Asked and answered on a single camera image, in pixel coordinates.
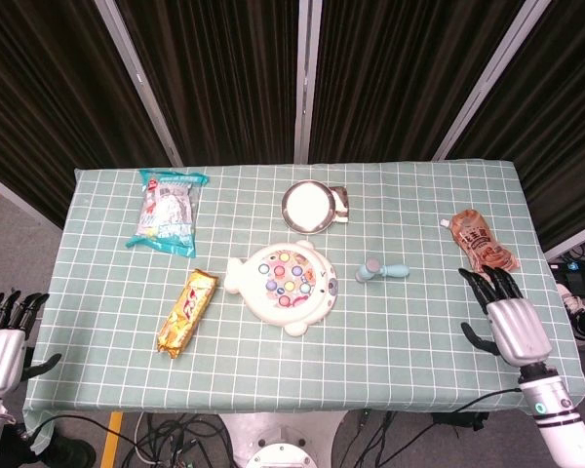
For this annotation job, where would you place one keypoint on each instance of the gold biscuit pack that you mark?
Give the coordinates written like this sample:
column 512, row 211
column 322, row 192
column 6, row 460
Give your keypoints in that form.
column 187, row 314

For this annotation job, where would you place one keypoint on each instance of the round steel plate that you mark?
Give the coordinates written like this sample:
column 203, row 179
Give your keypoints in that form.
column 307, row 205

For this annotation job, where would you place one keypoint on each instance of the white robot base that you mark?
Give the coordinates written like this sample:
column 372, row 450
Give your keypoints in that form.
column 283, row 453

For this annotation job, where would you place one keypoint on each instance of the brown white small packet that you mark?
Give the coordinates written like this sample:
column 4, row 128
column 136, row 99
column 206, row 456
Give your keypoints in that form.
column 342, row 200

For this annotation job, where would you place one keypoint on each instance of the black shoe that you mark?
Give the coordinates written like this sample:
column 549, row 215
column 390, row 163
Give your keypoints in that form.
column 70, row 448

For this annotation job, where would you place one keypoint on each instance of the white sneaker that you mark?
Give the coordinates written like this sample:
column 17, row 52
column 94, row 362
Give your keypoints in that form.
column 570, row 302

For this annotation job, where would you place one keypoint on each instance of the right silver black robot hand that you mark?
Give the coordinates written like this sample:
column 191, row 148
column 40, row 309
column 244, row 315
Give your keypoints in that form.
column 517, row 324

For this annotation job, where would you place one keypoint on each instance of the dark curtain panel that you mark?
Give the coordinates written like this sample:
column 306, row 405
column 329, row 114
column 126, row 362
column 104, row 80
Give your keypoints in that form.
column 556, row 122
column 224, row 83
column 53, row 97
column 395, row 83

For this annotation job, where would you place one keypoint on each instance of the white whack-a-mole toy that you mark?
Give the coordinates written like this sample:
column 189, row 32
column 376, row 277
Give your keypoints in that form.
column 283, row 312

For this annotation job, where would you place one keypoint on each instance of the green checked tablecloth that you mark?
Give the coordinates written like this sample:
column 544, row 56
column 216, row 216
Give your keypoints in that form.
column 370, row 351

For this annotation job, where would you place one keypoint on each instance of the teal snack bag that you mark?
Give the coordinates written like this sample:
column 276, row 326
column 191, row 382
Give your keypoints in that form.
column 168, row 209

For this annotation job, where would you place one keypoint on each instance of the black box under table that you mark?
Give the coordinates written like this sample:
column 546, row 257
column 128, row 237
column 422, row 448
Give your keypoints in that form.
column 460, row 420

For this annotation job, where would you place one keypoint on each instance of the brown sauce pouch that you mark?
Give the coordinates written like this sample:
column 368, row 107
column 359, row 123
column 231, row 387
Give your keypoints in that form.
column 482, row 241

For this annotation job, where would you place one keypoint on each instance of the grey partition post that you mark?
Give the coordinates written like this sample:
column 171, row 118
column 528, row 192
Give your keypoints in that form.
column 141, row 83
column 306, row 83
column 487, row 83

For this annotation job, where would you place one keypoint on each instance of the small light blue toy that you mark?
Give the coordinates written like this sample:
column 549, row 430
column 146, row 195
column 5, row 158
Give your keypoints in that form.
column 395, row 269

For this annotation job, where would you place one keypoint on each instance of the grey partition base rail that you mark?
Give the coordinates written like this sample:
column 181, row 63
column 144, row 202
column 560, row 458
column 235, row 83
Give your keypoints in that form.
column 19, row 197
column 575, row 246

